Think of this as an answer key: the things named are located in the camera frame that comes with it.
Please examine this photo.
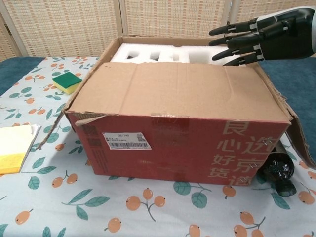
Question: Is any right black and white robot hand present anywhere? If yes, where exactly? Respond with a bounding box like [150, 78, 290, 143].
[208, 7, 316, 67]

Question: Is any red cardboard shipping box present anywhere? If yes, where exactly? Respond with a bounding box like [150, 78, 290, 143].
[36, 34, 316, 187]

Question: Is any teal table cloth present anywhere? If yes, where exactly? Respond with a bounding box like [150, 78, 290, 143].
[0, 56, 316, 160]

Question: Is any white foam packing insert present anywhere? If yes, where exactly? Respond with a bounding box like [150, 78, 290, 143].
[110, 43, 247, 67]

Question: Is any dark glass bottle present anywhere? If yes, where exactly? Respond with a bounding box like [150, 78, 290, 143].
[258, 145, 297, 197]

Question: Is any woven bamboo folding screen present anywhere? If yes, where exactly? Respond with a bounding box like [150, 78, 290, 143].
[0, 0, 316, 63]

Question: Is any green and yellow sponge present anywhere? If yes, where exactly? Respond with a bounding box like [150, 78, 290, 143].
[51, 72, 83, 96]

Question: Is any fruit and leaf print tablecloth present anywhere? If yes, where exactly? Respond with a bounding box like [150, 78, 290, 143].
[0, 56, 316, 237]

